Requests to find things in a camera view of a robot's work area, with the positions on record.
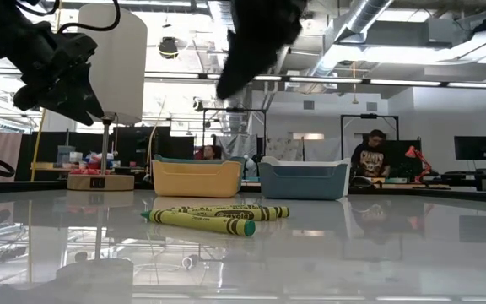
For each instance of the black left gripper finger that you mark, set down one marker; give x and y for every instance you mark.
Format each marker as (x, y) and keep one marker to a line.
(51, 99)
(89, 93)

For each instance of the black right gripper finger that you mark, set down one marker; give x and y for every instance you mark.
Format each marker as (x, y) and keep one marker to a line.
(247, 67)

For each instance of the white table lamp wooden base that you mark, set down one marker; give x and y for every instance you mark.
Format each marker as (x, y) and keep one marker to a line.
(120, 63)

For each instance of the pink crumpled object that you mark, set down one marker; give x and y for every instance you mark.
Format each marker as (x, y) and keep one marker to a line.
(87, 172)

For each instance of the person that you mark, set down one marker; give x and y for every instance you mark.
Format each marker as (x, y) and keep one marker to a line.
(209, 152)
(371, 154)

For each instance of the teal plastic bin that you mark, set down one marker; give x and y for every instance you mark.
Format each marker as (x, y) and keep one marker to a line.
(241, 162)

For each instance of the white plastic bin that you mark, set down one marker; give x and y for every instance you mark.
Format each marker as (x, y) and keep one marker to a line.
(274, 161)

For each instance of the yellow plastic bin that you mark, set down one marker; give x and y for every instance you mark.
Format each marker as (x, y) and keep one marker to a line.
(196, 179)

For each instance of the red desk lamp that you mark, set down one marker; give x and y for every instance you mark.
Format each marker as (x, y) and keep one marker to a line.
(420, 160)

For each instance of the black monitor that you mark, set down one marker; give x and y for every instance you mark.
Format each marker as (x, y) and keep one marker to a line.
(473, 148)

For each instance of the black desk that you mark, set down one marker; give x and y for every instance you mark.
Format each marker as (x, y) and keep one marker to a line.
(471, 175)

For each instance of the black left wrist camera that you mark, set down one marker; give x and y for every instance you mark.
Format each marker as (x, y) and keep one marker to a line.
(78, 44)

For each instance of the black frame stand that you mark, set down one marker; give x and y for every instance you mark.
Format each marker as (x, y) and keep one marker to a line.
(369, 115)
(234, 110)

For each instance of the silver ventilation duct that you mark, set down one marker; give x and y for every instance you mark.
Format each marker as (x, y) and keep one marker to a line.
(239, 116)
(365, 17)

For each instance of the black ceiling dome camera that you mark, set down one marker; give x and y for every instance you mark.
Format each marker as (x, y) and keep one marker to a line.
(168, 47)

